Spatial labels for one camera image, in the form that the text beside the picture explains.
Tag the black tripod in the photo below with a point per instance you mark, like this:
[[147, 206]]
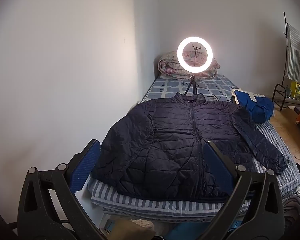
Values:
[[193, 78]]

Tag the brown fuzzy cloth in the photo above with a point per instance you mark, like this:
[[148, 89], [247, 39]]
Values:
[[135, 230]]

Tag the blue and white jacket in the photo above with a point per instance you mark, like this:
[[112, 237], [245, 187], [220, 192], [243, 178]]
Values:
[[257, 107]]

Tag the striped hanging towel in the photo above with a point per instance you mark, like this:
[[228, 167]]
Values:
[[293, 52]]

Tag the black clothes rack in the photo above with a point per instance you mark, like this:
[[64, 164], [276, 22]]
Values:
[[286, 25]]

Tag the folded floral quilt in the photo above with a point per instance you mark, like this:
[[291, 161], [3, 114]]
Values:
[[167, 67]]

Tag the navy puffer jacket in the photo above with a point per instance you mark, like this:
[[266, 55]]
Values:
[[165, 142]]

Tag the dark grey cloth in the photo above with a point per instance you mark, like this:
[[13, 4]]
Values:
[[292, 210]]

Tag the blue checked bed sheet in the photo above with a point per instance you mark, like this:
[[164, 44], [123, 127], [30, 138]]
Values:
[[165, 87]]

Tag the yellow green box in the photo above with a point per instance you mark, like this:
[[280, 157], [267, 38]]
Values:
[[297, 90]]

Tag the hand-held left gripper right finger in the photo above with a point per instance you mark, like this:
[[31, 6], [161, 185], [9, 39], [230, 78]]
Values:
[[216, 167]]

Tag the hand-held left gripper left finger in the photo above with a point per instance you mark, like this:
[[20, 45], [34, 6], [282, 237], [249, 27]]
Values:
[[88, 163]]

